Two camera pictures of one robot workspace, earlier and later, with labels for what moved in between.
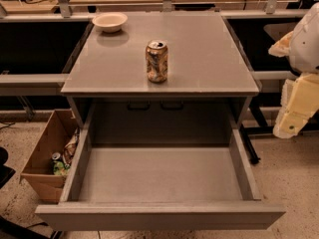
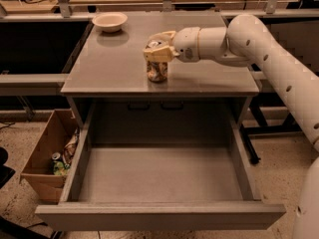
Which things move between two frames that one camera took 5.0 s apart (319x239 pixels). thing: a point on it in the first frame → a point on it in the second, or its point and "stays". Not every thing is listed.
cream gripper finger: [282, 47] → [165, 37]
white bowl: [110, 22] stays
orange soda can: [157, 60] stays
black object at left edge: [6, 172] stays
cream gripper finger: [299, 102] → [159, 54]
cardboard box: [47, 166] stays
